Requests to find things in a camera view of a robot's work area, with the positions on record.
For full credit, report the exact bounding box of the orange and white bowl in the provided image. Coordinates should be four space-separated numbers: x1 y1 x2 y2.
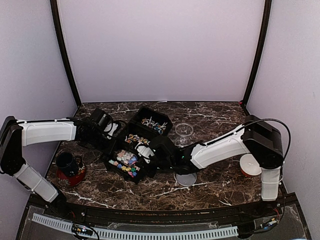
239 154 262 177

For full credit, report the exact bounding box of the left black frame post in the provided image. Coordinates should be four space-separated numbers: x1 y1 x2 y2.
49 0 82 108

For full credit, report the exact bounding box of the clear plastic jar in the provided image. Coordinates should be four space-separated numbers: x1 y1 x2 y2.
174 123 194 148

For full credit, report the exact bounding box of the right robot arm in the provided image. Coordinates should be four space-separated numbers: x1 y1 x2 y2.
135 115 289 217

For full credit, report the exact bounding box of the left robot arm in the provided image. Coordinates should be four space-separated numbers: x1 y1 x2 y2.
0 116 121 218

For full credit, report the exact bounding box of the pile of small candies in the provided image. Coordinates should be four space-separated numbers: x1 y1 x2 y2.
124 133 150 145

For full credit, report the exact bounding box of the black bin with small candies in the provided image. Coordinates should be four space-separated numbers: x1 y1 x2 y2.
115 124 158 151

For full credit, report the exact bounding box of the black bin with flower candies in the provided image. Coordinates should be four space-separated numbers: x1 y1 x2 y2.
102 147 148 184

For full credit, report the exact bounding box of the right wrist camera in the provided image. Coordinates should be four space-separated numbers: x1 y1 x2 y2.
135 144 155 164

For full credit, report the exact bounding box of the pile of flower candies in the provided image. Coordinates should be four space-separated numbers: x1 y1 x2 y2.
108 149 140 178

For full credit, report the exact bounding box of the right black frame post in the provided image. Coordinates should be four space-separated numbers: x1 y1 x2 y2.
239 0 272 109

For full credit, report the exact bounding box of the black bin with lollipops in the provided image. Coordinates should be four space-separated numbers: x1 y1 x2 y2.
129 106 173 136

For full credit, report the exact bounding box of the pile of lollipops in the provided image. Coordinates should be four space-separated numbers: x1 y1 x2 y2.
141 116 168 134

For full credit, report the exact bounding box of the black frame post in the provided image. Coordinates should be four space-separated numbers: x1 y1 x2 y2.
239 0 272 109
49 0 82 108

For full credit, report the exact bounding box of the silver jar lid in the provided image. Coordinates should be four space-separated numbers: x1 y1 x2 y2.
175 173 197 187

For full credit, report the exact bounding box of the dark blue mug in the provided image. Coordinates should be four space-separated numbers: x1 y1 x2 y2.
55 152 83 177

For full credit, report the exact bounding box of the black front rail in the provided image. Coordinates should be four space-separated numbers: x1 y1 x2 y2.
29 197 296 227

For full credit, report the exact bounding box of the white slotted cable duct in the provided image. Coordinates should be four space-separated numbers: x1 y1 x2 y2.
31 213 239 240

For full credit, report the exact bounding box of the red floral saucer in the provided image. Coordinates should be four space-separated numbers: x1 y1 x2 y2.
56 163 86 188

